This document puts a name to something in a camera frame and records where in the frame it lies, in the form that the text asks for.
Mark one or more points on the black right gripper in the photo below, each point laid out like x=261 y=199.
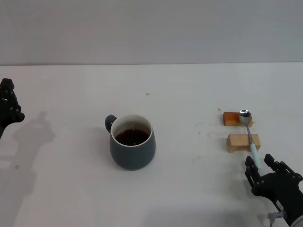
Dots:
x=286 y=194

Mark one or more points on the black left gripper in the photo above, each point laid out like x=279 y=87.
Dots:
x=2 y=123

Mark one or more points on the grey ceramic cup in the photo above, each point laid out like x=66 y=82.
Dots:
x=132 y=157

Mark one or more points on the light notched wooden block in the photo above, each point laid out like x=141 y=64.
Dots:
x=236 y=142

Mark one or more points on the orange stained wooden block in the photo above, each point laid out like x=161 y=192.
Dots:
x=229 y=119

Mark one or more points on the dark coffee liquid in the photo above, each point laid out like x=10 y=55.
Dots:
x=132 y=137

